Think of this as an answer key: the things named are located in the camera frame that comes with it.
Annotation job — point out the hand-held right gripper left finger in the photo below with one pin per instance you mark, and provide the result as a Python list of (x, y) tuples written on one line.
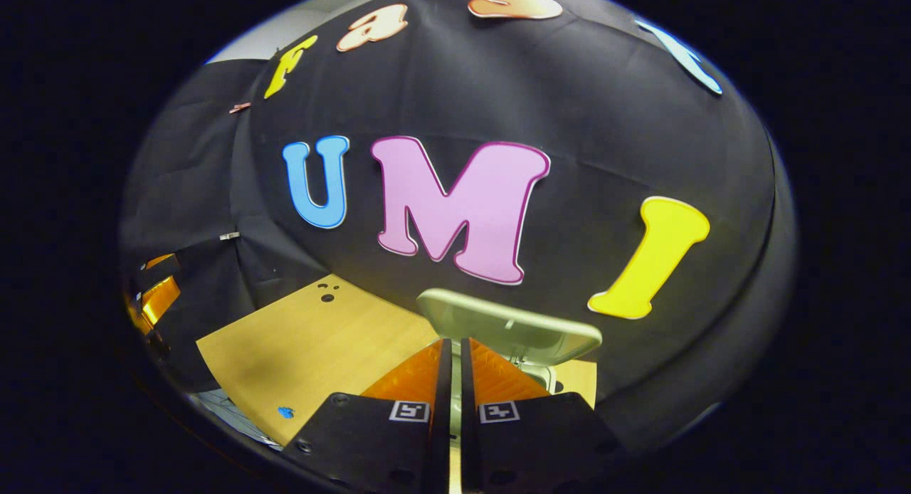
[(441, 423)]

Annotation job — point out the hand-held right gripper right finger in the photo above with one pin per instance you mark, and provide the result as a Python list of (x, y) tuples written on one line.
[(470, 423)]

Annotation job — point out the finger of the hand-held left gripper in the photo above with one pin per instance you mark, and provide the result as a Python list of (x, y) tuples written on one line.
[(159, 262), (160, 298)]

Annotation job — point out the pale green desktop garbage bin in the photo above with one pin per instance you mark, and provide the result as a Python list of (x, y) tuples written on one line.
[(512, 323)]

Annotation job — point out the wooden desktop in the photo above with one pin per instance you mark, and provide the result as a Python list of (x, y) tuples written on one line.
[(313, 344)]

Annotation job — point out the pink cloth clip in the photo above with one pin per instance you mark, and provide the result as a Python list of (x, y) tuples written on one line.
[(240, 107)]

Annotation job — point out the black backdrop cloth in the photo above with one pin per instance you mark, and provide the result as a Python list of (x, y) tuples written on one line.
[(569, 124)]

